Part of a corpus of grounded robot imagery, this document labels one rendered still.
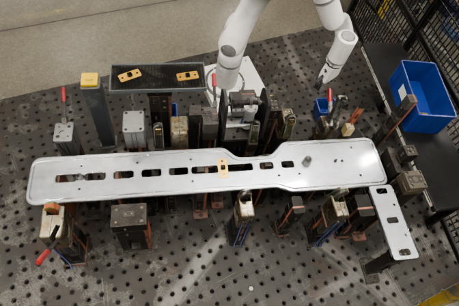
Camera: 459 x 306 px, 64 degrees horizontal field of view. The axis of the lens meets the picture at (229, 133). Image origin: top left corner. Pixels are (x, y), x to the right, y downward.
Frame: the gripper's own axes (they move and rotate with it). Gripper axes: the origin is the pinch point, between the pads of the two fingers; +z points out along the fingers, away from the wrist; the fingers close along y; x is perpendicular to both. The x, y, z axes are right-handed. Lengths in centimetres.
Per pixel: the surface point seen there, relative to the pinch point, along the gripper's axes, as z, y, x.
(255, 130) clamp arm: -12, -50, -5
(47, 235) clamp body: -15, -132, 4
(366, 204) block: -4, -33, -53
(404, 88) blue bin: -15.5, 15.2, -28.3
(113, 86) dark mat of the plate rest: -21, -87, 39
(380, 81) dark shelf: -5.5, 18.8, -17.1
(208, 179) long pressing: -7, -77, -9
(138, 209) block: -11, -104, -4
